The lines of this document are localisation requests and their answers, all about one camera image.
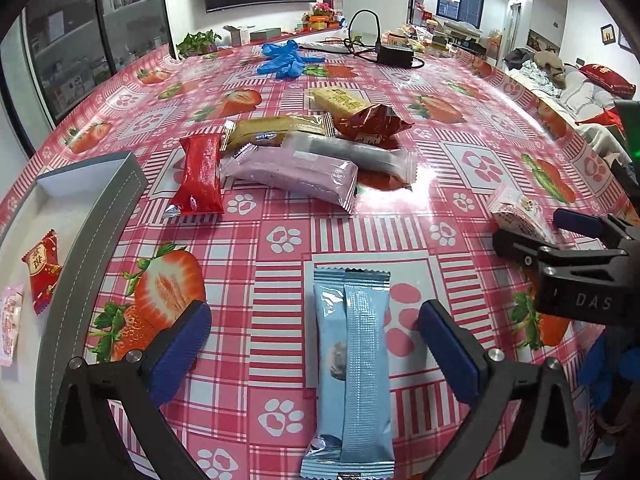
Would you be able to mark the small white snack packet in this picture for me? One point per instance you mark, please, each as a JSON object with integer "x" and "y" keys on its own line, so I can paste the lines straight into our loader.
{"x": 517, "y": 212}

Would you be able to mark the strawberry print tablecloth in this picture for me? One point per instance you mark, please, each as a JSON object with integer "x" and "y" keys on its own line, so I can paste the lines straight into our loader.
{"x": 240, "y": 270}

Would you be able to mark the pink snack packet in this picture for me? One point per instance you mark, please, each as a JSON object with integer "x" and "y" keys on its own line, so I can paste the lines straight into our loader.
{"x": 295, "y": 172}

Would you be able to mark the small red candy packet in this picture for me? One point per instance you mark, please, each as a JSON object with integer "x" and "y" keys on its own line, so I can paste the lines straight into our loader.
{"x": 42, "y": 270}

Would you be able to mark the golden brown snack packet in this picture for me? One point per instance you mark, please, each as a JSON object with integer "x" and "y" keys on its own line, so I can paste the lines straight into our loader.
{"x": 270, "y": 132}

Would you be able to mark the red cushion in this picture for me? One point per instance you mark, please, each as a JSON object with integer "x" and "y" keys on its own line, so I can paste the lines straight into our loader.
{"x": 607, "y": 81}

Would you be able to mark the yellow snack packet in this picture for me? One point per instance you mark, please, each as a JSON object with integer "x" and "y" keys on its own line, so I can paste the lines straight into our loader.
{"x": 337, "y": 100}

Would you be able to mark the small picture frame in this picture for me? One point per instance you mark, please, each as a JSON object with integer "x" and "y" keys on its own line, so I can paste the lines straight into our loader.
{"x": 607, "y": 34}
{"x": 625, "y": 40}

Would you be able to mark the grey snack packet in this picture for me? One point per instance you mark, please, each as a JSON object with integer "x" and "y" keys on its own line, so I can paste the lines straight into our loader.
{"x": 360, "y": 155}

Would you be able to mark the red flower bouquet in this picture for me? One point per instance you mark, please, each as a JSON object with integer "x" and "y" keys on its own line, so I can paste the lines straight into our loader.
{"x": 321, "y": 9}

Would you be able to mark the light blue snack packet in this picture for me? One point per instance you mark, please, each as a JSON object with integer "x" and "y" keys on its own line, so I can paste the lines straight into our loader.
{"x": 365, "y": 360}

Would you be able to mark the person's right forearm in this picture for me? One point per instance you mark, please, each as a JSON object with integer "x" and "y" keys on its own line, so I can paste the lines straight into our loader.
{"x": 614, "y": 422}

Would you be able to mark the open cardboard box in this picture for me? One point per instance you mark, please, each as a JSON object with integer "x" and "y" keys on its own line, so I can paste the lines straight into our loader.
{"x": 245, "y": 35}

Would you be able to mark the small pink candy packet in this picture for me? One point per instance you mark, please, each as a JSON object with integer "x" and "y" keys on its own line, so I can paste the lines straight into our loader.
{"x": 9, "y": 322}

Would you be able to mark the long red snack packet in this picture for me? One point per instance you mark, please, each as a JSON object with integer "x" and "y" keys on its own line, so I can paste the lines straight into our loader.
{"x": 200, "y": 175}

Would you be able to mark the glass display cabinet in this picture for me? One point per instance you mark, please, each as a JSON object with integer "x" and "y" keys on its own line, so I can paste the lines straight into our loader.
{"x": 75, "y": 50}

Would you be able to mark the person's right hand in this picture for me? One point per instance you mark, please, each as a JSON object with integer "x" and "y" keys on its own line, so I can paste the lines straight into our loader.
{"x": 602, "y": 365}

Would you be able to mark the grey box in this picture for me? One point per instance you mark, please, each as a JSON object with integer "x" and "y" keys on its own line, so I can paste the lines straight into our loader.
{"x": 90, "y": 260}

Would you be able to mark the dark red snack packet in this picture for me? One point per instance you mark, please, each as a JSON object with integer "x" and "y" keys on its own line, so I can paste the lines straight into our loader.
{"x": 372, "y": 125}

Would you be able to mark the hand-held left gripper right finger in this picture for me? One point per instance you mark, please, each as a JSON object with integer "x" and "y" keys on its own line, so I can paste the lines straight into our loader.
{"x": 450, "y": 355}

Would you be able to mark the light sofa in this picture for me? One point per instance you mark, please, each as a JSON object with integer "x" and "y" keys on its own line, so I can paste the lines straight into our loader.
{"x": 580, "y": 95}

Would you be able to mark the cluttered side table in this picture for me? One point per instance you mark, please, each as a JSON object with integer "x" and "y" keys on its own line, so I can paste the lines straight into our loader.
{"x": 440, "y": 35}

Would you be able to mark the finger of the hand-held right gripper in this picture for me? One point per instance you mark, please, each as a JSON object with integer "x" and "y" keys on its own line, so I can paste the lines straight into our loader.
{"x": 522, "y": 249}
{"x": 580, "y": 220}

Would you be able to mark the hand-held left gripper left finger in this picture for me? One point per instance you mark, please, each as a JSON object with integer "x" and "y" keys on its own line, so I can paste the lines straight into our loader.
{"x": 185, "y": 345}

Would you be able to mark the orange gift boxes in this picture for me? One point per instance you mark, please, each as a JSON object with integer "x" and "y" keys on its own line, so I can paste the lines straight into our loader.
{"x": 320, "y": 22}

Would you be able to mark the blue rubber gloves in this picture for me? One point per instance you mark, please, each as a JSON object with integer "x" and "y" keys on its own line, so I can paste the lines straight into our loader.
{"x": 285, "y": 60}

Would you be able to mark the green potted plant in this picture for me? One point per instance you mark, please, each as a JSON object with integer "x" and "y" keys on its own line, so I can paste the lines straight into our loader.
{"x": 200, "y": 42}

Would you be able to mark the clothes pile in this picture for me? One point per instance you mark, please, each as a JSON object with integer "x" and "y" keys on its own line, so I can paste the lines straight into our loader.
{"x": 535, "y": 67}

